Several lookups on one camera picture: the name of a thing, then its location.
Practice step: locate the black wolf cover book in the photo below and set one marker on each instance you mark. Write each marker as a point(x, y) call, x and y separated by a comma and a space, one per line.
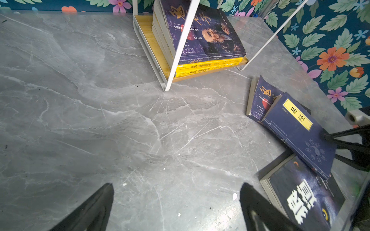
point(299, 193)

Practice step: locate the dark illustrated cover book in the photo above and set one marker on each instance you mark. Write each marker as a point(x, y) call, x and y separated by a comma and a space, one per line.
point(165, 11)

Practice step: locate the wooden shelf white frame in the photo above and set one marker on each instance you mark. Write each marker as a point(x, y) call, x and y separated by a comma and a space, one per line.
point(166, 74)

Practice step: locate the yellow book under shelf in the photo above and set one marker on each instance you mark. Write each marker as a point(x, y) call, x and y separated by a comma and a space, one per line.
point(209, 45)

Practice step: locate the purple book under right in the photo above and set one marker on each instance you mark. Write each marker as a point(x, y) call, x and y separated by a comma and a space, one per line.
point(261, 96)

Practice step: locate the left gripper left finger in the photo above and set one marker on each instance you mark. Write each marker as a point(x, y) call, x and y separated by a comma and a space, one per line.
point(91, 215)

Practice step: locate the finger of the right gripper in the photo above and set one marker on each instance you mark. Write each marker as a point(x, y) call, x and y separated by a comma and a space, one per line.
point(339, 139)
point(359, 161)

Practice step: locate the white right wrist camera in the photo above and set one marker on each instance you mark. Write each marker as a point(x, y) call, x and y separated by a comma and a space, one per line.
point(357, 118)

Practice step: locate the navy book right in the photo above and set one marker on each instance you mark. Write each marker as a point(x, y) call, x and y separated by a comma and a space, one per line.
point(295, 126)

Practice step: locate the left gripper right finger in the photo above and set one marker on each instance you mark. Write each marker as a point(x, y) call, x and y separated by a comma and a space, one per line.
point(260, 215)

